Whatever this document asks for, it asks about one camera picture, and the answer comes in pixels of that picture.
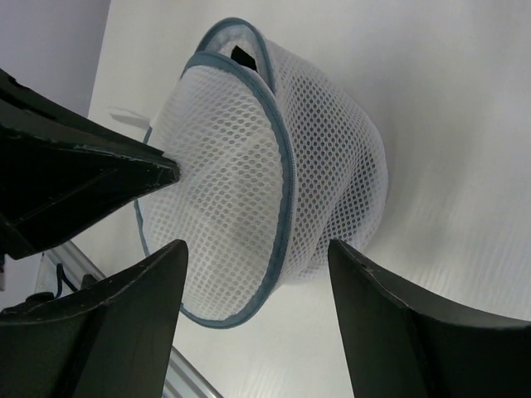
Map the aluminium mounting rail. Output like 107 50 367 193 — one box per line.
45 240 220 397

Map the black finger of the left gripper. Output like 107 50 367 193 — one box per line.
1 71 180 260

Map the blue trimmed mesh laundry bag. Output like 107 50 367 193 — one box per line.
134 17 388 329

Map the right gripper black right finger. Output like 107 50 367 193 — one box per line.
328 240 530 397

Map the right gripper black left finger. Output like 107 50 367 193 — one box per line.
1 240 188 397

